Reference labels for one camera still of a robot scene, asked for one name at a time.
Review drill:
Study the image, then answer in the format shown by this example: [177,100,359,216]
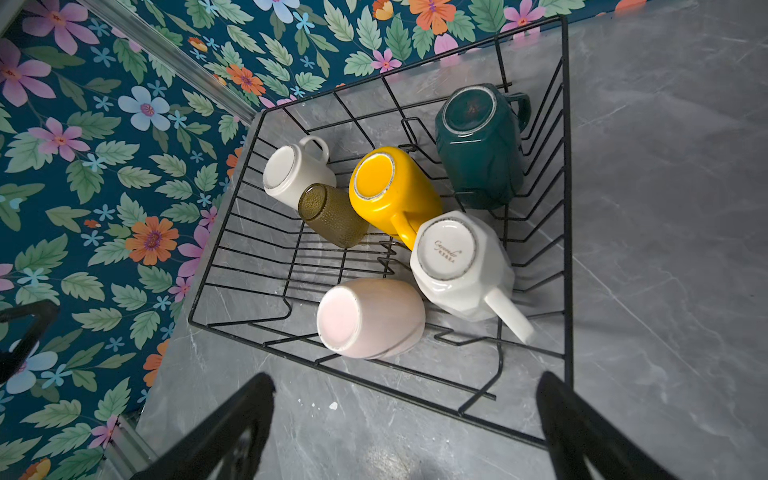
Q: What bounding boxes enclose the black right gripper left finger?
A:
[133,373,276,479]

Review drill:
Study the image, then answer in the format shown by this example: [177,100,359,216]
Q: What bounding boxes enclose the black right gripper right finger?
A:
[536,371,675,479]

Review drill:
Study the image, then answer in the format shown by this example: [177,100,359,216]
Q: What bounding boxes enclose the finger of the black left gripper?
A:
[1,300,59,383]

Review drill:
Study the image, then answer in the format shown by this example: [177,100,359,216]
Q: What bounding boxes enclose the cream faceted mug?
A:
[410,211,535,344]

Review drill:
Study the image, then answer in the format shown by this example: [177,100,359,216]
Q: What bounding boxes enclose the white mug pink handle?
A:
[316,278,426,360]

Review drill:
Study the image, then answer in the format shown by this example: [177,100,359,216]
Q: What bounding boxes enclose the olive green glass cup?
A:
[298,183,369,248]

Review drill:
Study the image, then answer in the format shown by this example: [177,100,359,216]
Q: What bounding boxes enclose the white mug red inside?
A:
[262,135,337,210]

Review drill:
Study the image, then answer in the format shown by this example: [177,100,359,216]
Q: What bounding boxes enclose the yellow mug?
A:
[348,147,443,249]

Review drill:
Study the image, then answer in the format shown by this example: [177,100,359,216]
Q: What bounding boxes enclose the dark green mug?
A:
[435,83,531,210]

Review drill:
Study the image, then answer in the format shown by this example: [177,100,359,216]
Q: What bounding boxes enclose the black wire dish rack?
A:
[187,15,574,448]

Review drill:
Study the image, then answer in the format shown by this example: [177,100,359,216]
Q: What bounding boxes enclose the aluminium frame post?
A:
[81,0,259,125]

